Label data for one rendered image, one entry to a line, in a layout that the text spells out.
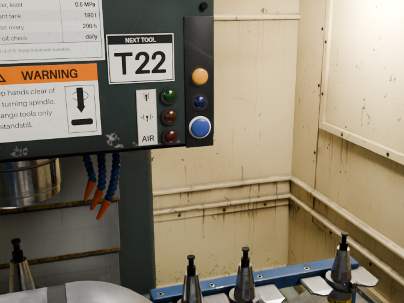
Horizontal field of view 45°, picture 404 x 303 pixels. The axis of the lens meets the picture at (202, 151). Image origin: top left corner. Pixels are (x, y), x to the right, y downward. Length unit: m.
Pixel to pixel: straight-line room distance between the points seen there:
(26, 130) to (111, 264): 0.88
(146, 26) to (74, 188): 0.79
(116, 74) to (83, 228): 0.83
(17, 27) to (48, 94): 0.10
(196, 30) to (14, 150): 0.32
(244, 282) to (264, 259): 1.22
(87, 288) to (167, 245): 1.64
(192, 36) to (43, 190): 0.39
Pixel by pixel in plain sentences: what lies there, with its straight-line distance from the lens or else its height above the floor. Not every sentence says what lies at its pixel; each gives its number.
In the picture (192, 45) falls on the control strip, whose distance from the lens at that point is 0.75.
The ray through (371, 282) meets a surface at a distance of 1.13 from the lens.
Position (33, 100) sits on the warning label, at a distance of 0.73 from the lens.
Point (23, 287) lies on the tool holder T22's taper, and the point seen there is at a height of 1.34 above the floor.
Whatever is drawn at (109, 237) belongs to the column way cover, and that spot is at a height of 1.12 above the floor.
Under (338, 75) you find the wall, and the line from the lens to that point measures 1.72.
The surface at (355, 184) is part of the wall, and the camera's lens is 1.70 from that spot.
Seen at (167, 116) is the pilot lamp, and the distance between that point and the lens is 0.75.
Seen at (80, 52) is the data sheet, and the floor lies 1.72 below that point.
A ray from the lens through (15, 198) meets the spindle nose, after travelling 0.90.
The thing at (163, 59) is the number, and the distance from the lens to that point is 0.74.
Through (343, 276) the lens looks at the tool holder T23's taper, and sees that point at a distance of 1.09.
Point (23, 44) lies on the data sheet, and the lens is 0.72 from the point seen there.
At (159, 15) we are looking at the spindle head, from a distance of 0.74.
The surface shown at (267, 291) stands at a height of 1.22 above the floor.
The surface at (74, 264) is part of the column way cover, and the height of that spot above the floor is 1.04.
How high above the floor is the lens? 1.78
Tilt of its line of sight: 17 degrees down
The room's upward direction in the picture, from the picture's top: straight up
